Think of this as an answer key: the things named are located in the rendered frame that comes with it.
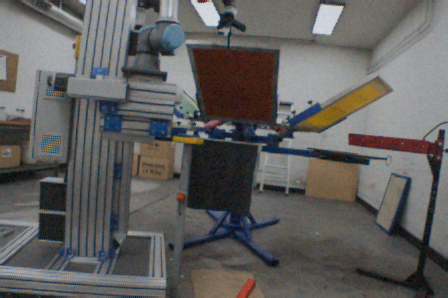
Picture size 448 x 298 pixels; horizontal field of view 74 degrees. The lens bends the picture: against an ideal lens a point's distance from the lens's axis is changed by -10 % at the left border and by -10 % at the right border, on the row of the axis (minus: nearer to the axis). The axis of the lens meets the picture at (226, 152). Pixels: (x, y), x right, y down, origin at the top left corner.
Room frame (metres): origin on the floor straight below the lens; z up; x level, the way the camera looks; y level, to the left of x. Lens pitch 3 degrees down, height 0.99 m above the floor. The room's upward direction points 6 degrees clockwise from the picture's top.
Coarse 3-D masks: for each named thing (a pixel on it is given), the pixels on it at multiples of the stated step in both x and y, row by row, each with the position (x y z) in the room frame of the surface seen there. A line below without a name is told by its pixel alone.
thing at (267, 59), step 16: (240, 64) 2.09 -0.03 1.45; (256, 64) 2.07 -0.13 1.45; (272, 64) 2.04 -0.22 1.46; (240, 80) 2.22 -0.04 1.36; (256, 80) 2.20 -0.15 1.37; (272, 80) 2.17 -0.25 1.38; (240, 96) 2.37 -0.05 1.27; (256, 96) 2.34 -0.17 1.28; (240, 112) 2.53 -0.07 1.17; (256, 112) 2.50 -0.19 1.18
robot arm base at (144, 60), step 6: (138, 54) 1.59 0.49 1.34; (144, 54) 1.58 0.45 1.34; (150, 54) 1.59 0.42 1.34; (156, 54) 1.61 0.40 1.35; (138, 60) 1.58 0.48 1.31; (144, 60) 1.57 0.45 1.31; (150, 60) 1.58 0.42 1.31; (156, 60) 1.61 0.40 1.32; (132, 66) 1.59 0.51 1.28; (138, 66) 1.56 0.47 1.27; (144, 66) 1.56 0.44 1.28; (150, 66) 1.57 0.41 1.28; (156, 66) 1.61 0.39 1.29
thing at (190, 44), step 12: (192, 48) 2.05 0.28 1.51; (204, 48) 2.03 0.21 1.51; (216, 48) 2.01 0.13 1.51; (240, 48) 1.98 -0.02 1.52; (252, 48) 1.96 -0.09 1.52; (264, 48) 1.95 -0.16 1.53; (276, 48) 1.94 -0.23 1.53; (192, 60) 2.13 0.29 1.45; (276, 60) 2.01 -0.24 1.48; (192, 72) 2.23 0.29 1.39; (276, 72) 2.10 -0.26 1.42; (276, 84) 2.19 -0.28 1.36; (276, 96) 2.30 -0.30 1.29; (204, 108) 2.57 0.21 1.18; (240, 120) 2.62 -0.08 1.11; (252, 120) 2.59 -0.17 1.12
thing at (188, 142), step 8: (184, 144) 1.67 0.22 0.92; (192, 144) 1.70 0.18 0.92; (184, 152) 1.67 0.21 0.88; (184, 160) 1.67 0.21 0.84; (184, 168) 1.67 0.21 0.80; (184, 176) 1.67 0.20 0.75; (184, 184) 1.67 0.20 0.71; (184, 192) 1.66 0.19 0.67; (184, 200) 1.66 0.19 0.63; (184, 208) 1.67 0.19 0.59; (184, 216) 1.68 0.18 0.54; (176, 224) 1.67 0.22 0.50; (184, 224) 1.69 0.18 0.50; (176, 232) 1.67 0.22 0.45; (176, 240) 1.67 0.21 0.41; (176, 248) 1.67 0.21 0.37; (176, 256) 1.67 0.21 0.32; (176, 264) 1.67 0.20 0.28; (176, 272) 1.67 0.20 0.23; (176, 280) 1.67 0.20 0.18; (176, 288) 1.67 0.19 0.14; (168, 296) 1.80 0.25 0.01; (176, 296) 1.67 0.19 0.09
